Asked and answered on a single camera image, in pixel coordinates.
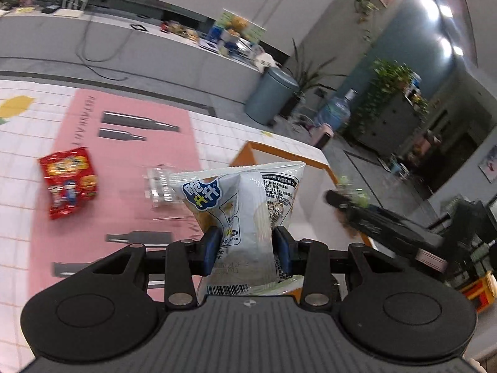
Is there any white chips snack bag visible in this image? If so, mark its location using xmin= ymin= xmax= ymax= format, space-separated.
xmin=170 ymin=162 xmax=306 ymax=297

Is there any red cartoon noodle snack bag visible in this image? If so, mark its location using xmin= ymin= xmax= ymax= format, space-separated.
xmin=38 ymin=147 xmax=98 ymax=220

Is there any green snack packet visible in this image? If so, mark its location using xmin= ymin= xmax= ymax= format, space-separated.
xmin=336 ymin=175 xmax=370 ymax=207

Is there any orange rimmed white storage box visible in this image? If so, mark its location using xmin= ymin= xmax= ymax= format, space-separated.
xmin=228 ymin=140 xmax=376 ymax=304

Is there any clear wrapped candy packet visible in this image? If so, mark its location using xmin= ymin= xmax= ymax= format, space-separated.
xmin=143 ymin=164 xmax=181 ymax=208

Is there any dark grey drawer cabinet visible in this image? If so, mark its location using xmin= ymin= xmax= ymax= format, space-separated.
xmin=356 ymin=94 xmax=421 ymax=158

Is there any pink small heater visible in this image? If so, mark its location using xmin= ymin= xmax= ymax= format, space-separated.
xmin=310 ymin=123 xmax=335 ymax=149

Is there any blue water jug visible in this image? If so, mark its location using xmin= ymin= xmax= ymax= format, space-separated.
xmin=313 ymin=89 xmax=357 ymax=133

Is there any trailing green ivy plant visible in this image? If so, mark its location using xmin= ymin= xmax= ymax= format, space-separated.
xmin=349 ymin=59 xmax=414 ymax=137

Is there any tall leafy potted plant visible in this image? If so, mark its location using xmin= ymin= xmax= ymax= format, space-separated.
xmin=279 ymin=39 xmax=347 ymax=120

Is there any grey round trash bin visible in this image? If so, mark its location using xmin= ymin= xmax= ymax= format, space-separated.
xmin=245 ymin=67 xmax=299 ymax=126

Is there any brown teddy bear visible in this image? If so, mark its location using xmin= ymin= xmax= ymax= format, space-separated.
xmin=225 ymin=15 xmax=249 ymax=36

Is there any white wifi router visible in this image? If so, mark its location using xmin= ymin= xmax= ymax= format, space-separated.
xmin=52 ymin=0 xmax=89 ymax=18

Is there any small wall art canvas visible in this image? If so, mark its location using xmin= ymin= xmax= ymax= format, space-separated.
xmin=478 ymin=155 xmax=497 ymax=184

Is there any black cable on counter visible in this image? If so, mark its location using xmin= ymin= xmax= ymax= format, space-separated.
xmin=75 ymin=11 xmax=148 ymax=83

